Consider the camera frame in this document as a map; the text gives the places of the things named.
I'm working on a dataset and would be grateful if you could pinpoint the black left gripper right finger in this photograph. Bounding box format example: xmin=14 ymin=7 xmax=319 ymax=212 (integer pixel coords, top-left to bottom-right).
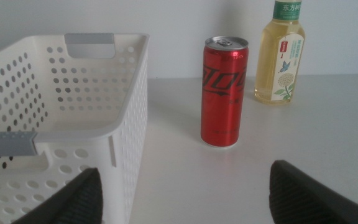
xmin=268 ymin=160 xmax=358 ymax=224

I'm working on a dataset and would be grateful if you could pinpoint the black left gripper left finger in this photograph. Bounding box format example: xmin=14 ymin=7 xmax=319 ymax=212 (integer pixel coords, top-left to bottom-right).
xmin=11 ymin=167 xmax=104 ymax=224

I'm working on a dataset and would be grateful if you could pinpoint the red cola can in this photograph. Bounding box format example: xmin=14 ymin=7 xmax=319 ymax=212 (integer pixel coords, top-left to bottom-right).
xmin=200 ymin=35 xmax=249 ymax=148

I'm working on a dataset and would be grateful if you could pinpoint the yellow tea bottle green label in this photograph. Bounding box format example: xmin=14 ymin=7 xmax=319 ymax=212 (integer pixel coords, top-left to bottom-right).
xmin=254 ymin=0 xmax=306 ymax=105

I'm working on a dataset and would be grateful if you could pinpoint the white perforated plastic basket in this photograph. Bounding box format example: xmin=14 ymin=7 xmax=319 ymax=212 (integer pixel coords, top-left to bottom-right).
xmin=0 ymin=33 xmax=150 ymax=224

